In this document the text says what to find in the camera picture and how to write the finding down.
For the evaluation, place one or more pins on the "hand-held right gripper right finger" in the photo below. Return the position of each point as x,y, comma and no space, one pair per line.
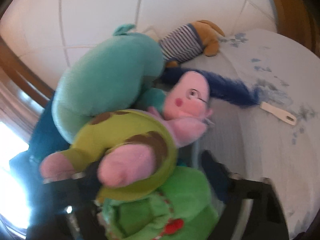
217,177

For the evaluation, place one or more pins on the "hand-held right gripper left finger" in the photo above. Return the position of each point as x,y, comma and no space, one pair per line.
72,192

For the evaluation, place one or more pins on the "green dinosaur-suit pig plush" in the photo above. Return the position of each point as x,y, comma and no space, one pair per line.
140,205

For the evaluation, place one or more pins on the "white floral tablecloth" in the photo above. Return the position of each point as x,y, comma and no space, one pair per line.
262,155

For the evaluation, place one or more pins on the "window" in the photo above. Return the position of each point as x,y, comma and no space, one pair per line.
10,167

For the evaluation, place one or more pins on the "teal-shirt pig plush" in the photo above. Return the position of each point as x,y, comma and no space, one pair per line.
107,75

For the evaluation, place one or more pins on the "striped-shirt brown dog plush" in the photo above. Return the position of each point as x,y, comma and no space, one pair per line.
182,45

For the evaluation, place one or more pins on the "wooden wall panel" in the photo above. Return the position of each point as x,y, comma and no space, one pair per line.
22,72
292,5

